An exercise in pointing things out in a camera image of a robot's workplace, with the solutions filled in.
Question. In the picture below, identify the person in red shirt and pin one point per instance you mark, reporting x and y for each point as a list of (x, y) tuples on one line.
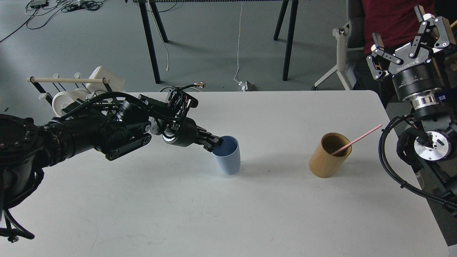
[(397, 24)]

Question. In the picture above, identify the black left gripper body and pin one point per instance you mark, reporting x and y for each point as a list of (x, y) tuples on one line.
[(187, 134)]

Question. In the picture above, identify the pink chopstick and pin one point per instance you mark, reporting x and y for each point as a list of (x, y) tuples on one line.
[(356, 140)]

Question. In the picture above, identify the wooden rod on rack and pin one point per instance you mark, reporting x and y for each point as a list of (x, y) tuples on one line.
[(68, 80)]

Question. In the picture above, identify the white container on rack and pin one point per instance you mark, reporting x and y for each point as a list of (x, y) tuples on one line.
[(115, 82)]

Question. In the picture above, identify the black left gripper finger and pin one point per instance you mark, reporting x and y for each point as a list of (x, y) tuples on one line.
[(209, 146), (211, 139)]

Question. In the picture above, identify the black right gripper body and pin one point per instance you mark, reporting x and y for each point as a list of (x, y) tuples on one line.
[(417, 76)]

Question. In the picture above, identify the black wire dish rack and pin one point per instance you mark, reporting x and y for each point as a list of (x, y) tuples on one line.
[(48, 90)]

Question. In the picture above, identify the black trestle table legs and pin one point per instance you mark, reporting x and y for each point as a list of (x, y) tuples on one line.
[(213, 28)]

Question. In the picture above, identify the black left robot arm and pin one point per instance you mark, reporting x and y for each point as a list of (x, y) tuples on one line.
[(113, 123)]

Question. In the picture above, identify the bamboo cylinder holder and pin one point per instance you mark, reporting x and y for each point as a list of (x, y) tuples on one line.
[(323, 163)]

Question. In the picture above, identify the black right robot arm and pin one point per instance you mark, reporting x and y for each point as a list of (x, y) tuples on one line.
[(431, 138)]

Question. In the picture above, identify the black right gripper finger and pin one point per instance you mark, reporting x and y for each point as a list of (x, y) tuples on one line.
[(380, 59), (434, 33)]

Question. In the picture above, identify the blue plastic cup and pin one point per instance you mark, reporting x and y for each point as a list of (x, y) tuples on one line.
[(227, 155)]

